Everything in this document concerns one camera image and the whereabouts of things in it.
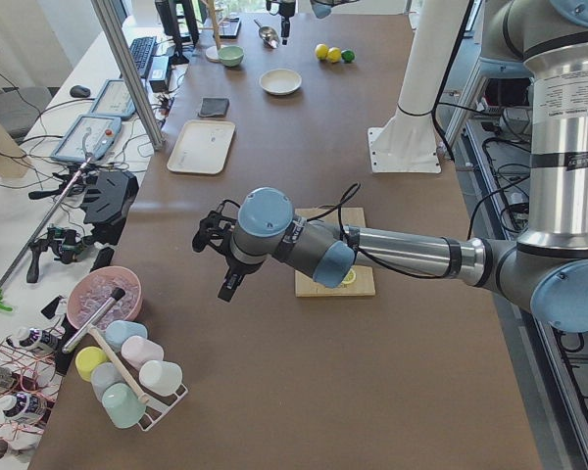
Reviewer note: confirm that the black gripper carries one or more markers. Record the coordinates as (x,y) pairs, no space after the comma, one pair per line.
(287,11)
(239,267)

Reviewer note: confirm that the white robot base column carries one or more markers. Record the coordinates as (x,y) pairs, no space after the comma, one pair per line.
(407,142)

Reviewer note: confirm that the cream rabbit tray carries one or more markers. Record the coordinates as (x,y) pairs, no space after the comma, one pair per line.
(201,147)

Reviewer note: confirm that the steel scoop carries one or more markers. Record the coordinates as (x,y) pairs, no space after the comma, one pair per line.
(268,35)

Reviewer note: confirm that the cream round plate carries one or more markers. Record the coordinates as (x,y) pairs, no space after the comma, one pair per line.
(280,82)

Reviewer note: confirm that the green bowl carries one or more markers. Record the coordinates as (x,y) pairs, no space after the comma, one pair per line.
(231,56)

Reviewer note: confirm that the green lime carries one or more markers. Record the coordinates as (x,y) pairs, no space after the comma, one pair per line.
(348,56)

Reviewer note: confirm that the wooden cutting board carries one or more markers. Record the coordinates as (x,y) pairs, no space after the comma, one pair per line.
(305,287)

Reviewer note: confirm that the wooden glass stand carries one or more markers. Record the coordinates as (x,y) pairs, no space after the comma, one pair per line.
(213,52)

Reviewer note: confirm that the grey folded cloth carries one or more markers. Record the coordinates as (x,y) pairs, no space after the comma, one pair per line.
(212,107)

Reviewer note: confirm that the steel muddler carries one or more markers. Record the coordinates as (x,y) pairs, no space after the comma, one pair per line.
(71,343)

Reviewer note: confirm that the pink cup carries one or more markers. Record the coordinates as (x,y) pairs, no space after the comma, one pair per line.
(137,350)

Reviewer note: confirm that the white cup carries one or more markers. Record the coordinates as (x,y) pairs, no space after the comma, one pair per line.
(161,377)

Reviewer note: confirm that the light blue cup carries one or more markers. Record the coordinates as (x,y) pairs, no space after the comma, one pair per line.
(119,331)

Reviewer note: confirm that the pink bowl with ice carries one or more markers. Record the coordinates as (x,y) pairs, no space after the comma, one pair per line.
(97,287)

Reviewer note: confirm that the black keyboard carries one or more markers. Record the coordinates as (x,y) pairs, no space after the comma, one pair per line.
(142,50)

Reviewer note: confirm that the grey cup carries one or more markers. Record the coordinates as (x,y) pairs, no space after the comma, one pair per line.
(103,377)

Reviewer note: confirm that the yellow cup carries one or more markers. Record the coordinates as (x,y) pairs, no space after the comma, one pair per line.
(87,360)

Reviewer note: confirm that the mint green cup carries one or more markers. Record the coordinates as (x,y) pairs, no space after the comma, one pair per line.
(123,406)

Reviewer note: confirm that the blue teach pendant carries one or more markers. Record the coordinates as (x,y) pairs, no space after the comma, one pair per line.
(114,100)
(104,132)

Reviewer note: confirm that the black computer mouse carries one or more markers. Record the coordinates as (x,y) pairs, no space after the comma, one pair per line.
(80,91)

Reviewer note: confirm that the reacher grabber tool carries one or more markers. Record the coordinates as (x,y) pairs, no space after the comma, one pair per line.
(89,157)

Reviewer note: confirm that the black plastic bracket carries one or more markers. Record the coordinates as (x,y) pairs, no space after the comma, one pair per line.
(106,203)

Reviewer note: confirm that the white wire cup rack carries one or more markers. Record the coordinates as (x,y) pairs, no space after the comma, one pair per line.
(157,408)

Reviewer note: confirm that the aluminium frame post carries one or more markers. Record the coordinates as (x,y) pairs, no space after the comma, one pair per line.
(113,31)

